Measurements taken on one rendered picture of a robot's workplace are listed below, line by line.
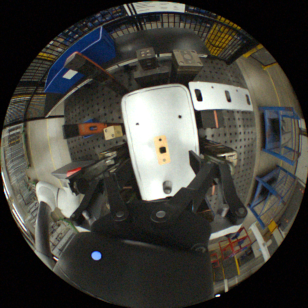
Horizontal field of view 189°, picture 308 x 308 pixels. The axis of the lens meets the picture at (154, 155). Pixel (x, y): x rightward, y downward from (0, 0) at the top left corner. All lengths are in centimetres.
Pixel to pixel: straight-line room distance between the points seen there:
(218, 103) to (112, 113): 59
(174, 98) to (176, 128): 9
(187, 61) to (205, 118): 20
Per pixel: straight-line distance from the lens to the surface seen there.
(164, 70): 38
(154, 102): 33
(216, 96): 38
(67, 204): 79
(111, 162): 30
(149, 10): 51
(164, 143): 31
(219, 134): 72
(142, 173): 36
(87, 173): 24
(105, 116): 73
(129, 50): 43
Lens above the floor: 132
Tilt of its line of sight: 74 degrees down
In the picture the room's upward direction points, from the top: 160 degrees counter-clockwise
